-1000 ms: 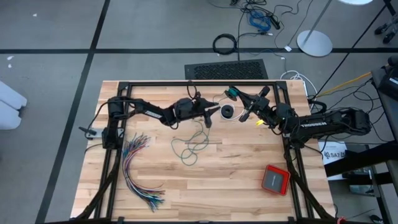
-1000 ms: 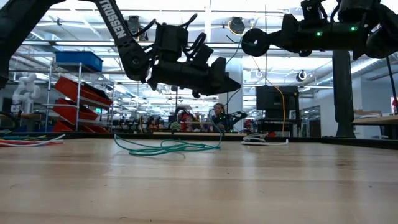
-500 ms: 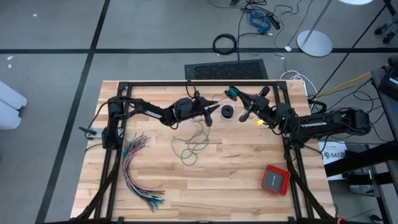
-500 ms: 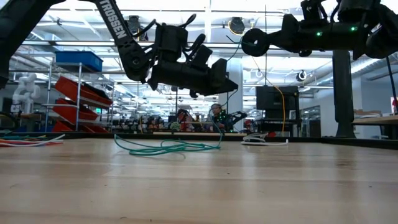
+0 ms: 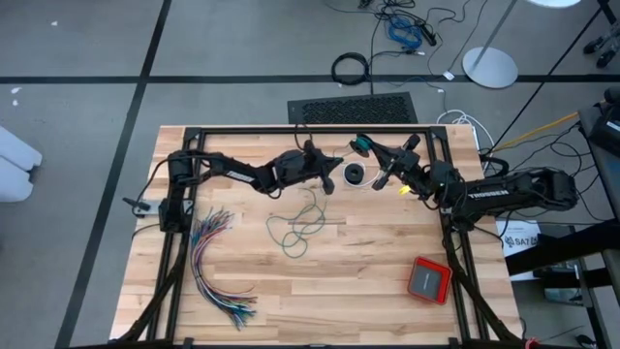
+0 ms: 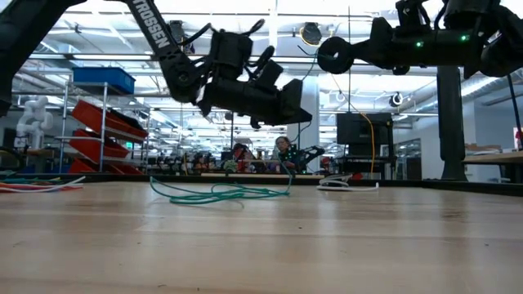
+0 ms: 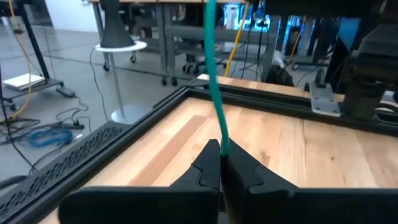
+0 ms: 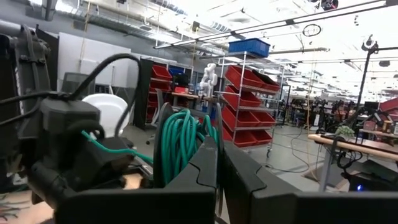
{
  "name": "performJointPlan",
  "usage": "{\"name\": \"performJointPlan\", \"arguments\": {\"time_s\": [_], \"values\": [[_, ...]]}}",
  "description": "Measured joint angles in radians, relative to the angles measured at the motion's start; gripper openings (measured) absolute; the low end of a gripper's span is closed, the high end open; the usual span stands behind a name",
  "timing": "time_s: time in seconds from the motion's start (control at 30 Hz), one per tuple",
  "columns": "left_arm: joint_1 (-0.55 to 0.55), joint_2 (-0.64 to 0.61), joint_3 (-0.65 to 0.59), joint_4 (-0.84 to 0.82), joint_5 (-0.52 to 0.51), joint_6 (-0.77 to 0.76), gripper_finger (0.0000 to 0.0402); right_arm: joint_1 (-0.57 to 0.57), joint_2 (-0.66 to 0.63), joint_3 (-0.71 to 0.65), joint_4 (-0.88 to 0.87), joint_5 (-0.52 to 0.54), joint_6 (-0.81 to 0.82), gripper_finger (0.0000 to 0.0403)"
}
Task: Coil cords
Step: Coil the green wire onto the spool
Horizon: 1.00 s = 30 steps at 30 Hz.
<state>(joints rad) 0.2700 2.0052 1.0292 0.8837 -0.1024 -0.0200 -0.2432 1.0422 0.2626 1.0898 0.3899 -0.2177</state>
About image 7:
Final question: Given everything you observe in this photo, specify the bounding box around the black power adapter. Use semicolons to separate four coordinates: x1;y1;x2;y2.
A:
55;86;76;98

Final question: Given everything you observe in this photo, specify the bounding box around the thin green wire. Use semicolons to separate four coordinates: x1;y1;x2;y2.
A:
204;0;230;156

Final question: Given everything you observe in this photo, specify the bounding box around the black power strip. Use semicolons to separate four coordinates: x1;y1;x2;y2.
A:
52;123;85;131

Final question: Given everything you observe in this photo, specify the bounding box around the blue coiled cable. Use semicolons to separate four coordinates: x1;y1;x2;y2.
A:
24;128;74;147

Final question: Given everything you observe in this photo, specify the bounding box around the black equipment stand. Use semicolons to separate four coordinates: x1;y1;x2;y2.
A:
0;0;66;111

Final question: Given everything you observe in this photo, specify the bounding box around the black coiled cable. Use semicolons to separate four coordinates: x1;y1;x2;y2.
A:
0;175;28;190

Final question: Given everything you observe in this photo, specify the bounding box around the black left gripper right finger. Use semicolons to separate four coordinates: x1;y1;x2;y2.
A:
221;138;398;224

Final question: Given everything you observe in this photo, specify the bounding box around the white flat panel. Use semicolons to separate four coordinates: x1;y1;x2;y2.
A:
2;73;46;91

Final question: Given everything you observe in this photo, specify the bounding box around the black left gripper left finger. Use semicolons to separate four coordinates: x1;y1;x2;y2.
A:
58;139;222;224

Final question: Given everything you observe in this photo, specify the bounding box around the thin yellow cable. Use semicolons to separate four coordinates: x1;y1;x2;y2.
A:
7;0;32;121

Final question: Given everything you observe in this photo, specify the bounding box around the white lamp base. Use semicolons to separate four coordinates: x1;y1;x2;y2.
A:
95;40;153;125

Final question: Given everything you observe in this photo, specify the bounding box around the yellow floor cable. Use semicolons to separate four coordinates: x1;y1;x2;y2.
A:
224;1;249;78

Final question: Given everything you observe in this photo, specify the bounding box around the grey metal mounting plate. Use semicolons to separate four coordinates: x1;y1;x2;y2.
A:
309;81;342;118

